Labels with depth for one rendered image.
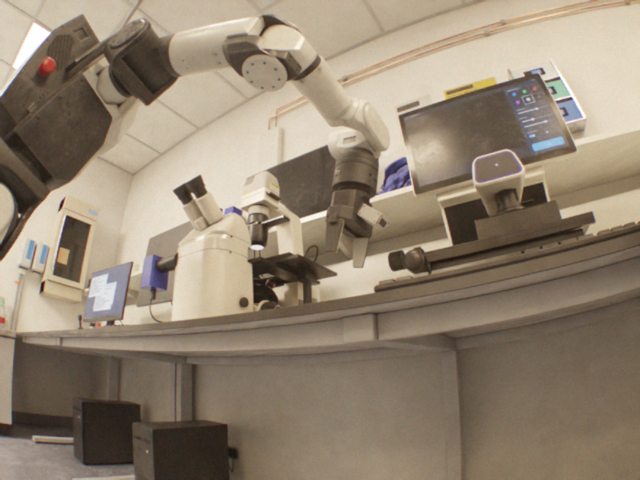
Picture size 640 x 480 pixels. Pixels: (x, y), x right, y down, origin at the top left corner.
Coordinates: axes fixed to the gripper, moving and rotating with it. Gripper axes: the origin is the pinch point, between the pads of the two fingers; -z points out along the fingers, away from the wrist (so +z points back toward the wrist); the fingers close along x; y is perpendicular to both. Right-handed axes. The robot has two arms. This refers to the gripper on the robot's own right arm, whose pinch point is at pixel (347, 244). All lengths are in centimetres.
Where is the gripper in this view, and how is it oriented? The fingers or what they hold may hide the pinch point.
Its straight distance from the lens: 63.5
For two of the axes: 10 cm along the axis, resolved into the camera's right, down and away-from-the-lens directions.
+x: 5.2, 3.1, 7.9
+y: -8.4, 0.3, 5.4
